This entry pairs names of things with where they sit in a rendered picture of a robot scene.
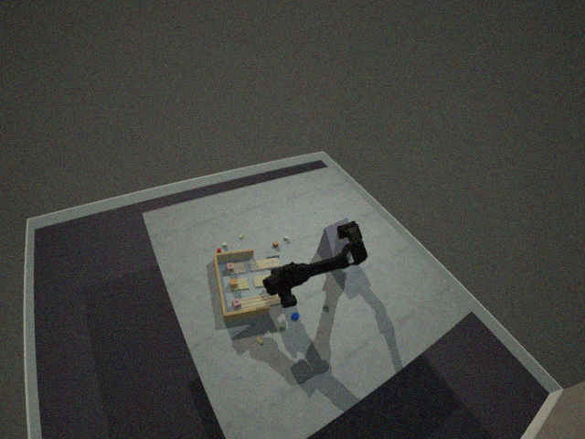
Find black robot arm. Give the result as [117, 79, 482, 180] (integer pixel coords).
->
[262, 221, 368, 295]

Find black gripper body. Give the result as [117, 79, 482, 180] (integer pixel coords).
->
[271, 268, 297, 307]

